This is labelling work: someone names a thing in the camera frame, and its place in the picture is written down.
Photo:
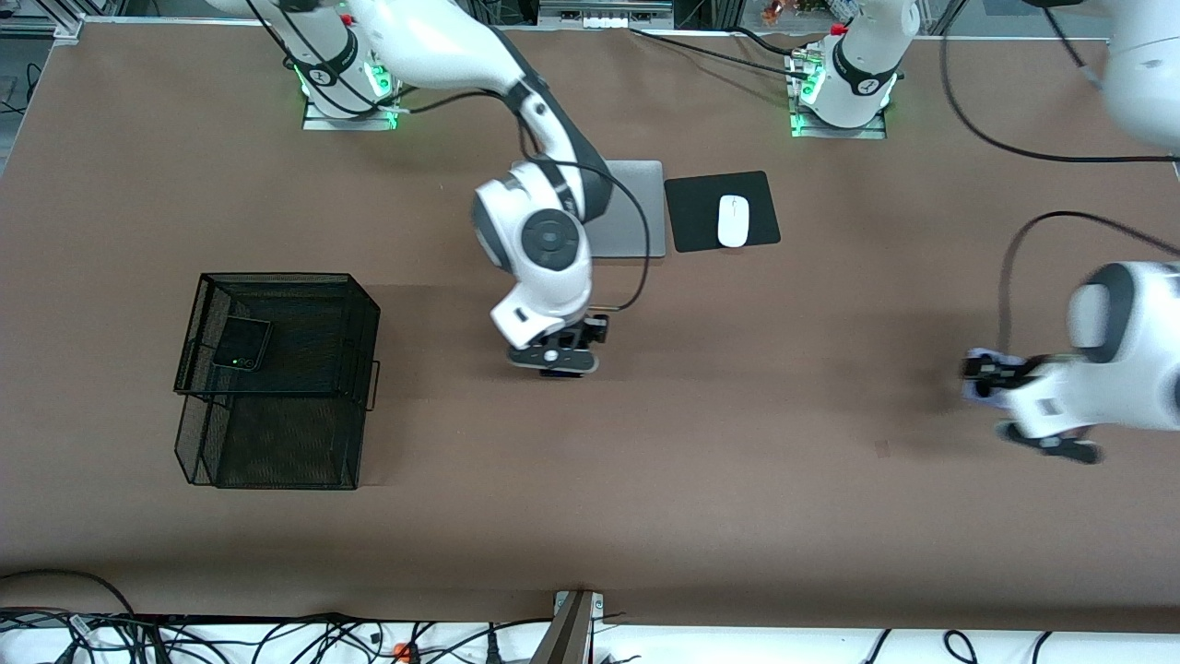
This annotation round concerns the lavender flip phone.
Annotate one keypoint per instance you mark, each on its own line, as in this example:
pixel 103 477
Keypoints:
pixel 975 394

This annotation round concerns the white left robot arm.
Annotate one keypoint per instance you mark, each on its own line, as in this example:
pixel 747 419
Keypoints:
pixel 1143 369

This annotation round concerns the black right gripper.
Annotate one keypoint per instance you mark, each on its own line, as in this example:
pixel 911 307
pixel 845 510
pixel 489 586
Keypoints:
pixel 593 329

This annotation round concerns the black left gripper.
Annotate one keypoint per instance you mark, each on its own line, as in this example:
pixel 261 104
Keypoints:
pixel 999 371

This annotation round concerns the aluminium profile post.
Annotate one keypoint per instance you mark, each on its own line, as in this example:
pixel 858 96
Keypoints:
pixel 570 636

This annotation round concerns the silver socket strip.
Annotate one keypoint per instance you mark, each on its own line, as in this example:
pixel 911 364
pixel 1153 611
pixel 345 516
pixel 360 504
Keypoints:
pixel 604 17

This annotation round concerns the black mesh two-tier tray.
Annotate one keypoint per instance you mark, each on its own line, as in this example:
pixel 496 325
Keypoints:
pixel 277 443

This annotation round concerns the black flip phone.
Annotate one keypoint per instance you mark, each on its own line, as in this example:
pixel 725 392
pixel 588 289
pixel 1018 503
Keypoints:
pixel 241 343

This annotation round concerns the aluminium frame rail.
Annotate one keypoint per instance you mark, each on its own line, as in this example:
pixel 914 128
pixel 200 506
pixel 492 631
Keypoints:
pixel 64 28

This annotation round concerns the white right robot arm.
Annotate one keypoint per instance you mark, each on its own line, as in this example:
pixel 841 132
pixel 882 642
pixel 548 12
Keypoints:
pixel 544 240

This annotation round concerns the black power plug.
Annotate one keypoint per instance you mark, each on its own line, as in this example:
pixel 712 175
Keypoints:
pixel 489 647

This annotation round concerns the orange copper object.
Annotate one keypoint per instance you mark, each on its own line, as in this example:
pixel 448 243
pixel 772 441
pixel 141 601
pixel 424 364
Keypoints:
pixel 779 9

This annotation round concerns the silver closed laptop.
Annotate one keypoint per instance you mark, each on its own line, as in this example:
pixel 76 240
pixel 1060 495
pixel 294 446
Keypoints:
pixel 636 212

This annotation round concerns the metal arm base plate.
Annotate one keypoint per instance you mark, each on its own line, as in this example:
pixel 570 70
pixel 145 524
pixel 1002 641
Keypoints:
pixel 350 123
pixel 839 133

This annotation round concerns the black mouse pad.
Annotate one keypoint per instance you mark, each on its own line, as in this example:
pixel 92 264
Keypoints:
pixel 696 217

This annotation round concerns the white computer mouse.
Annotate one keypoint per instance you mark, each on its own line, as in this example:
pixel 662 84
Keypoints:
pixel 733 221

